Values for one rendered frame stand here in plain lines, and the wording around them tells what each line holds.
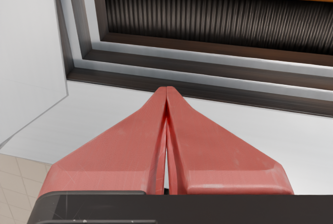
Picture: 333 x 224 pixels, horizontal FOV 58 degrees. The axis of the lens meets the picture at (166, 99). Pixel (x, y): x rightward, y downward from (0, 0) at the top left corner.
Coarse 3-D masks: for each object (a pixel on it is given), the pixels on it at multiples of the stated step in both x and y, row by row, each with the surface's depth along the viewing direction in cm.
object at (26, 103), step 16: (0, 80) 21; (0, 96) 22; (16, 96) 22; (32, 96) 21; (48, 96) 21; (64, 96) 20; (0, 112) 23; (16, 112) 23; (32, 112) 22; (0, 128) 24; (16, 128) 24
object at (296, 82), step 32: (64, 0) 18; (96, 0) 20; (64, 32) 19; (96, 32) 21; (96, 64) 20; (128, 64) 20; (160, 64) 20; (192, 64) 20; (224, 64) 20; (256, 64) 19; (288, 64) 19; (320, 64) 18; (192, 96) 18; (224, 96) 18; (256, 96) 18; (288, 96) 18; (320, 96) 18
